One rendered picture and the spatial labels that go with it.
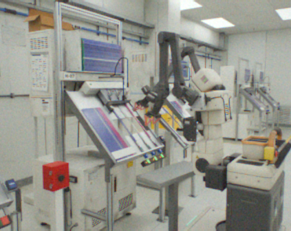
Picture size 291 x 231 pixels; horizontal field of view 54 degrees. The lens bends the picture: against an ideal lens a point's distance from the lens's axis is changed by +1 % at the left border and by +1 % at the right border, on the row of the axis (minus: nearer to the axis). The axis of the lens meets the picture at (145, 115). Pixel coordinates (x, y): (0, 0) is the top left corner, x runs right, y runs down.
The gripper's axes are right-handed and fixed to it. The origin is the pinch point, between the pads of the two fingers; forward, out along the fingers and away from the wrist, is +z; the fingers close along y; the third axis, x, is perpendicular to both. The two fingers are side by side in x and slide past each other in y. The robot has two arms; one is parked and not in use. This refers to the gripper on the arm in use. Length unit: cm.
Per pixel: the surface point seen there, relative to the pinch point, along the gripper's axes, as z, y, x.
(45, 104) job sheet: 40, 50, -43
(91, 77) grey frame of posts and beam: 6.0, 22.2, -42.8
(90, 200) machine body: 60, 41, 42
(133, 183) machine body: 62, -16, 43
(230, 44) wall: 3, -758, -231
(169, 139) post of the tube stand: 15, -42, 30
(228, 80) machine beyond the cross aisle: 20, -450, -72
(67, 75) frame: 6, 48, -43
